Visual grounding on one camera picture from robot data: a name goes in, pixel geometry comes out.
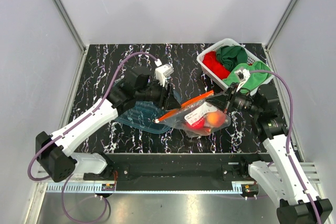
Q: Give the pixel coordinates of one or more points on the red fake apple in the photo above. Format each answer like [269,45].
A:
[197,125]

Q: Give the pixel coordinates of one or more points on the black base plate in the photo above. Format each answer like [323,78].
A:
[182,172]

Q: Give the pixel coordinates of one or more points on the white cable duct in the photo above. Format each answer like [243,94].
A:
[80,188]

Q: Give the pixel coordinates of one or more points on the dark green cloth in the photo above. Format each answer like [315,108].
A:
[231,56]

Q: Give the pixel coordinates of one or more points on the orange fake fruit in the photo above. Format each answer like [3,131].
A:
[214,119]

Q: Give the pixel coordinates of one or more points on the red cloth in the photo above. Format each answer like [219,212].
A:
[215,66]

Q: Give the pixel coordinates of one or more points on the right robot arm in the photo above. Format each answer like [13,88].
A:
[290,190]

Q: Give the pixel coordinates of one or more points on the blue plastic container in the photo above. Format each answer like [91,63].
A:
[142,117]

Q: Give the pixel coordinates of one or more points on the light green cloth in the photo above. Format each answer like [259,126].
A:
[255,80]

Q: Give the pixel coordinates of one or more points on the clear zip top bag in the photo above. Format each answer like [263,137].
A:
[191,111]

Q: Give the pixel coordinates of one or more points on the aluminium frame rail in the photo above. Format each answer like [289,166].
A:
[69,24]

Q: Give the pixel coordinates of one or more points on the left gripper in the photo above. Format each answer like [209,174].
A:
[167,101]

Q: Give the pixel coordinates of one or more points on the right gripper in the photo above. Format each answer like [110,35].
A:
[224,102]

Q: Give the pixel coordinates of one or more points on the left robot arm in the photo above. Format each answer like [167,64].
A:
[56,152]

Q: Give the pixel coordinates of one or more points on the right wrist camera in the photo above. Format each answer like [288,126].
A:
[242,75]

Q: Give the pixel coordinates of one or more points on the white plastic basket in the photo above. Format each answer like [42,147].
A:
[225,42]

